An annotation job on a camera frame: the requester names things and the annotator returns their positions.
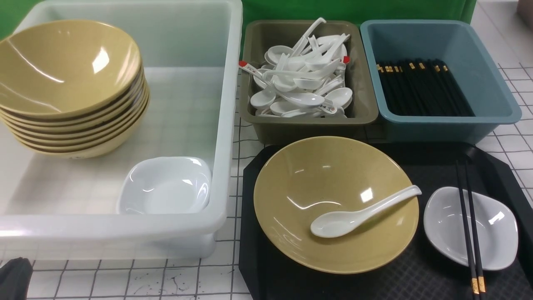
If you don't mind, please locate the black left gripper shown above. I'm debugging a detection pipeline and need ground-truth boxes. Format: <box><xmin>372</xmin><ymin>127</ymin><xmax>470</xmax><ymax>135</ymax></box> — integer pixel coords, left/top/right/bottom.
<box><xmin>0</xmin><ymin>257</ymin><xmax>33</xmax><ymax>300</ymax></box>

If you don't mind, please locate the yellow noodle bowl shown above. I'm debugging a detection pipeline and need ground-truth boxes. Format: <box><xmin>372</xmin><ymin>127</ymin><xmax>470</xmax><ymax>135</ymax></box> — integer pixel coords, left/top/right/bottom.
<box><xmin>253</xmin><ymin>136</ymin><xmax>421</xmax><ymax>275</ymax></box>

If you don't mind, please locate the white ceramic soup spoon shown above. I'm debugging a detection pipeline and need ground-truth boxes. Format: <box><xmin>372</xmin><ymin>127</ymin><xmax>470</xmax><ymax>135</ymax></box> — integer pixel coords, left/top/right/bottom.
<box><xmin>310</xmin><ymin>185</ymin><xmax>421</xmax><ymax>238</ymax></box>

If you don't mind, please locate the black chopstick gold tip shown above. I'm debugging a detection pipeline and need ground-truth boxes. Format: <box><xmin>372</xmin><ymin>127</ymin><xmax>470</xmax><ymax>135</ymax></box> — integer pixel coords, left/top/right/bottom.
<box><xmin>464</xmin><ymin>160</ymin><xmax>488</xmax><ymax>300</ymax></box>
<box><xmin>455</xmin><ymin>160</ymin><xmax>480</xmax><ymax>300</ymax></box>

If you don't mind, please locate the white sauce dish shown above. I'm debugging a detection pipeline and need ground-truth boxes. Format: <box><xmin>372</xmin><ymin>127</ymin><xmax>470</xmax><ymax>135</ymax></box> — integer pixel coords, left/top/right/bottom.
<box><xmin>423</xmin><ymin>186</ymin><xmax>518</xmax><ymax>271</ymax></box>

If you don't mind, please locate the large translucent white tub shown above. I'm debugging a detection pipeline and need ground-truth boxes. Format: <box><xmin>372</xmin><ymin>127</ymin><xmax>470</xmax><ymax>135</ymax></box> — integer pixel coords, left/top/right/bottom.
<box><xmin>1</xmin><ymin>0</ymin><xmax>242</xmax><ymax>260</ymax></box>

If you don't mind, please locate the white dish in tub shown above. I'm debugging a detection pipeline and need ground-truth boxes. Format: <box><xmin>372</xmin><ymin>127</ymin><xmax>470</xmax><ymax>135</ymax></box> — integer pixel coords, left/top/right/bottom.
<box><xmin>116</xmin><ymin>156</ymin><xmax>212</xmax><ymax>215</ymax></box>

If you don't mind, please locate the stack of yellow bowls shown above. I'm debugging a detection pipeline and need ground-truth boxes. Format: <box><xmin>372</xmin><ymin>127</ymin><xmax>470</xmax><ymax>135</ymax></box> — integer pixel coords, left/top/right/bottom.
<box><xmin>1</xmin><ymin>19</ymin><xmax>150</xmax><ymax>159</ymax></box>

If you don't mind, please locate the red patterned white spoon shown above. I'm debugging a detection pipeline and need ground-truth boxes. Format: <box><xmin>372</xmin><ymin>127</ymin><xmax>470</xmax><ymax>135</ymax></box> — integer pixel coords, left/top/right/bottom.
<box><xmin>238</xmin><ymin>60</ymin><xmax>270</xmax><ymax>86</ymax></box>

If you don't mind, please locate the pile of white spoons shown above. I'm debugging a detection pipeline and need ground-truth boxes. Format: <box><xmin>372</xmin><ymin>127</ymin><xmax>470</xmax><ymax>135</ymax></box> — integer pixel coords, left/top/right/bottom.
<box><xmin>249</xmin><ymin>17</ymin><xmax>354</xmax><ymax>118</ymax></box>

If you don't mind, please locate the olive green spoon bin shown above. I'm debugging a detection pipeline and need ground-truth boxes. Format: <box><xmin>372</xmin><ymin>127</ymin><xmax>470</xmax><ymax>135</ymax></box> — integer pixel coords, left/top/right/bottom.
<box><xmin>239</xmin><ymin>20</ymin><xmax>379</xmax><ymax>145</ymax></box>

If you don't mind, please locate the black serving tray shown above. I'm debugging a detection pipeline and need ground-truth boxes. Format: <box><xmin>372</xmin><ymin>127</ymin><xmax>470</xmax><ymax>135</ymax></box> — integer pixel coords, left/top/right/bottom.
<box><xmin>239</xmin><ymin>142</ymin><xmax>532</xmax><ymax>300</ymax></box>

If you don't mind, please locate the bundle of black chopsticks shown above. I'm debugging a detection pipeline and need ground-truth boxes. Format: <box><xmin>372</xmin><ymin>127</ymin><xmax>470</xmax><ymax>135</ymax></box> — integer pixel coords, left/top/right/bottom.
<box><xmin>376</xmin><ymin>59</ymin><xmax>475</xmax><ymax>117</ymax></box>

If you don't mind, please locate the blue chopstick bin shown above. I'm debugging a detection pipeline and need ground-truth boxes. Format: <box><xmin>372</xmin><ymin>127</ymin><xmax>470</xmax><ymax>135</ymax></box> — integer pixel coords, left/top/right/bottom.
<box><xmin>360</xmin><ymin>20</ymin><xmax>522</xmax><ymax>144</ymax></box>

